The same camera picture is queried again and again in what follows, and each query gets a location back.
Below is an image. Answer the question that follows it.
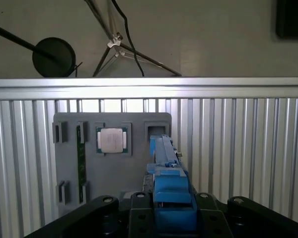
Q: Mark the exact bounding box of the black monitor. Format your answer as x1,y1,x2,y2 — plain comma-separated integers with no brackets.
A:
275,0,298,39

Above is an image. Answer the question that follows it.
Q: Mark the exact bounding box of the round black lamp base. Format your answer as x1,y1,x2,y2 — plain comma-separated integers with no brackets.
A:
0,21,83,78

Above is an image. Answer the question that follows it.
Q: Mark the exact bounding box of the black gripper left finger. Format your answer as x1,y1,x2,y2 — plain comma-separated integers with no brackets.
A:
24,190,155,238

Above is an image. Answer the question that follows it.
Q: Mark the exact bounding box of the hard disk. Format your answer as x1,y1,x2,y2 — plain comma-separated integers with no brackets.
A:
146,134,198,234

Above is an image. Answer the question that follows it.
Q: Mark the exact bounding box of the grey parts rack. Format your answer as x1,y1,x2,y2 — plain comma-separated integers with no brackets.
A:
52,112,172,212

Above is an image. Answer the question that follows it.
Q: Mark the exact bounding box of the metal tripod stand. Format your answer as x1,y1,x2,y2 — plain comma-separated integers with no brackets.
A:
83,0,182,77

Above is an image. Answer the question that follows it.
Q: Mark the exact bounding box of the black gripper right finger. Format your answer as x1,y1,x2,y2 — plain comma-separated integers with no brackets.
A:
194,191,298,238

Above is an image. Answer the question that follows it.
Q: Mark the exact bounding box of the silver CPU chip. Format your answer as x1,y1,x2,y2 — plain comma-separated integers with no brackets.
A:
96,127,128,154

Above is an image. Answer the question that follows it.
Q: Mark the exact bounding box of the black floor cable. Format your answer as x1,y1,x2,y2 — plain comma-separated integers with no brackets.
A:
111,0,145,77

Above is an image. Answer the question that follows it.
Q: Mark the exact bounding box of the green RAM stick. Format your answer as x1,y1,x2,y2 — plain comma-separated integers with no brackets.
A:
76,124,87,198

